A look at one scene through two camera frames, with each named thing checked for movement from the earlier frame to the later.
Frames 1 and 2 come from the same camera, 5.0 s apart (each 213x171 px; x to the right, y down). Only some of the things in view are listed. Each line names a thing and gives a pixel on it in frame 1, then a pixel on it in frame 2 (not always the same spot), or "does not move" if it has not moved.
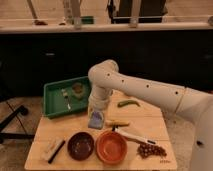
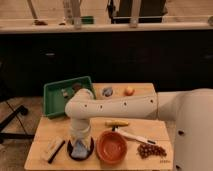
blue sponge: x=96 y=120 → x=80 y=150
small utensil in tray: x=66 y=97 does not move
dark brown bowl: x=80 y=146 does not move
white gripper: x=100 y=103 → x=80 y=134
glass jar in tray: x=78 y=90 does not move
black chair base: x=22 y=110 does not move
